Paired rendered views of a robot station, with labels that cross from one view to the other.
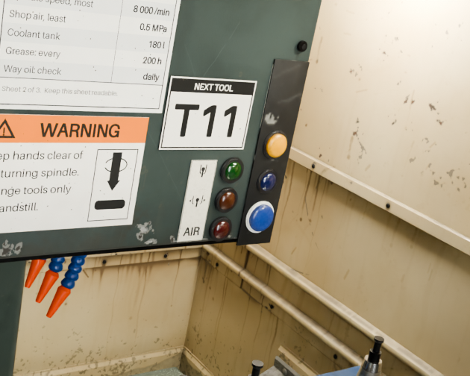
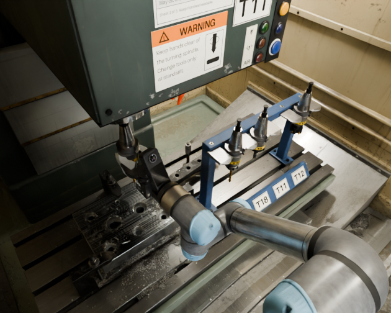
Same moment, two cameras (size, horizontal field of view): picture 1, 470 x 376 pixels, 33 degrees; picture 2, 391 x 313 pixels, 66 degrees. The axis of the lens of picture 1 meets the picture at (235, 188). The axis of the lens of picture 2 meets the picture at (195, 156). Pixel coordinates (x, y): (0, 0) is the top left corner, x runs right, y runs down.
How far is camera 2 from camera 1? 0.21 m
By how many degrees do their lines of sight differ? 27
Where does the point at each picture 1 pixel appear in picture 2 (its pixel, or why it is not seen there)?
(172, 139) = (238, 19)
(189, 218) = (246, 56)
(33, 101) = (174, 17)
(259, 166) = (275, 22)
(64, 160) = (192, 45)
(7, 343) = not seen: hidden behind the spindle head
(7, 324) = not seen: hidden behind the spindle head
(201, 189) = (251, 41)
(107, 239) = (213, 76)
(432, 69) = not seen: outside the picture
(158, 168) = (232, 36)
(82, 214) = (202, 68)
